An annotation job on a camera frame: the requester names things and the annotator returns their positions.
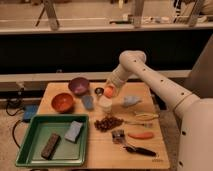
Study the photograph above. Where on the grey blue sponge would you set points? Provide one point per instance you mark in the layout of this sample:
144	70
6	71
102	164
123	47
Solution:
73	131

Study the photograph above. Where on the brown grape bunch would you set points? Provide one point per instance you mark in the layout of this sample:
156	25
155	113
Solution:
107	123

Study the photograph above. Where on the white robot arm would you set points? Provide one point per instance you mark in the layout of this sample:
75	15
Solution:
196	143

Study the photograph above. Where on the orange bowl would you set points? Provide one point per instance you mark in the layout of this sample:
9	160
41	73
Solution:
62	102

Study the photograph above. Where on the small metal cup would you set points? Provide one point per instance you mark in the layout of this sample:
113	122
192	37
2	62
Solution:
99	91

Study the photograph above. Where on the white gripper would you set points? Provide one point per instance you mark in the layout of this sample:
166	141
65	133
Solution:
117	78

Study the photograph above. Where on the white paper cup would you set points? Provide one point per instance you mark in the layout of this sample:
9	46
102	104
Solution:
105	104

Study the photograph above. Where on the wooden board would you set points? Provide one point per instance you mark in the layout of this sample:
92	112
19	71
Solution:
102	153

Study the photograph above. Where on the blue box on floor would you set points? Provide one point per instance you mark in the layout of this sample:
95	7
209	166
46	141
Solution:
30	111

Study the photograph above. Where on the orange apple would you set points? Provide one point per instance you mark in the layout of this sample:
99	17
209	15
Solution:
109	92

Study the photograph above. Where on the purple bowl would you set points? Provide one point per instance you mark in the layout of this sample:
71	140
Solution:
79	86

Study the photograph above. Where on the grey toy elephant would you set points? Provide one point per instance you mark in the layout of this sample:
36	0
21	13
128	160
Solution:
130	101

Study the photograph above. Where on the yellow tongs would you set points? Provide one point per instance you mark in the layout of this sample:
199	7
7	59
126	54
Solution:
146	116

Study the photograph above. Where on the green plastic tray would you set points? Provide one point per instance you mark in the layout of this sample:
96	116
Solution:
67	153

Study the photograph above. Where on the dark brown sponge block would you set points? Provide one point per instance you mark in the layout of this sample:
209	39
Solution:
50	146

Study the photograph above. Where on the blue cloth piece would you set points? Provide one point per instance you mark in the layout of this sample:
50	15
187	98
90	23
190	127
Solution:
87	101

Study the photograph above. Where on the orange carrot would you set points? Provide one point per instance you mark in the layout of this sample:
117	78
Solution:
141	136

